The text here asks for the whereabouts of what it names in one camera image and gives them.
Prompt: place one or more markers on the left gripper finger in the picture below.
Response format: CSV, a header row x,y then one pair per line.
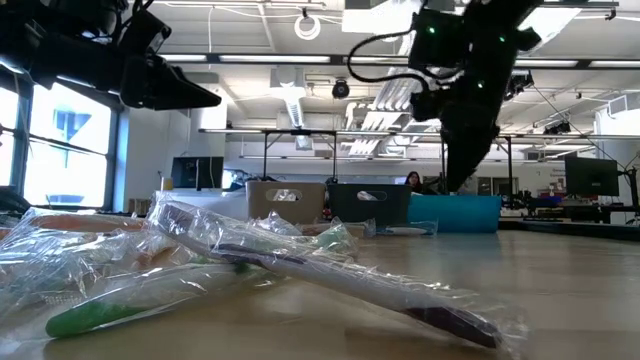
x,y
165,92

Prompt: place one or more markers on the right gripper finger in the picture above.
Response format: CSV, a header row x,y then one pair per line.
x,y
467,155

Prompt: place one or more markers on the purple toothbrush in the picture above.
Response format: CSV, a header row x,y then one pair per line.
x,y
350,282
366,196

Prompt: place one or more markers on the green toothbrush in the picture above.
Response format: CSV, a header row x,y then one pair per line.
x,y
335,240
85,317
285,195

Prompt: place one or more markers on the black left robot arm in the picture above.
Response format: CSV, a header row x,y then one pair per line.
x,y
50,25

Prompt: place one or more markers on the long ceiling light strip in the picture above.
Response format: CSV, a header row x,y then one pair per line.
x,y
375,60
275,58
547,63
185,58
615,64

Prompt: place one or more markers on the black ceiling spotlights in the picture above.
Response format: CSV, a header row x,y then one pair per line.
x,y
520,82

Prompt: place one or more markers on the teal plastic bin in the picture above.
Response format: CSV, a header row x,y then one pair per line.
x,y
460,212

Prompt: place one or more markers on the person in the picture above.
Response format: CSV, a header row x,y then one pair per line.
x,y
414,181

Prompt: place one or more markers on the black computer monitor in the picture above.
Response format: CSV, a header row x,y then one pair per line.
x,y
195,172
592,176

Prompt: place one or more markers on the dark grey plastic bin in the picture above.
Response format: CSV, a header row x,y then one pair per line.
x,y
395,207

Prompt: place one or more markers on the yellow cup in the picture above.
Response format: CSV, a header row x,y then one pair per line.
x,y
166,184

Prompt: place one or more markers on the white ceiling baffles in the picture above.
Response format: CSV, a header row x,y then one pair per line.
x,y
380,115

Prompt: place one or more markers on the black equipment on desk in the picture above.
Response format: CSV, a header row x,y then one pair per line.
x,y
550,205

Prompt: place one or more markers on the large window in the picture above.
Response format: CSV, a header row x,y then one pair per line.
x,y
65,170

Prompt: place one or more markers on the brown cardboard box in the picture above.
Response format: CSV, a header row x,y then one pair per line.
x,y
139,206

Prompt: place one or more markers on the white ceiling light panel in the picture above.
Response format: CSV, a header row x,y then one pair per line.
x,y
375,20

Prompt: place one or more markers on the white plastic bin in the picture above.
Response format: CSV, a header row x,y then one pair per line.
x,y
225,200

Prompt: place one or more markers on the black round ceiling speaker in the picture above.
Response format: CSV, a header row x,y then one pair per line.
x,y
340,89

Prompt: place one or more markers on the beige plastic bin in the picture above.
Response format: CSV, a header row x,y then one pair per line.
x,y
310,210

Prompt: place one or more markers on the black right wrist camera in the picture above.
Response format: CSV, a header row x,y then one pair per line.
x,y
437,40

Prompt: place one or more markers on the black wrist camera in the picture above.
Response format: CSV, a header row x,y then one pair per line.
x,y
437,40
145,32

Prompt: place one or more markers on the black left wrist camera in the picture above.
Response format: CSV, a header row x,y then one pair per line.
x,y
145,32

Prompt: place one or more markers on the white air duct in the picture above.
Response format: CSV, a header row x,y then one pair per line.
x,y
295,107

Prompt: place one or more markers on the black workstation frame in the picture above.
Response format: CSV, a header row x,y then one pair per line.
x,y
300,132

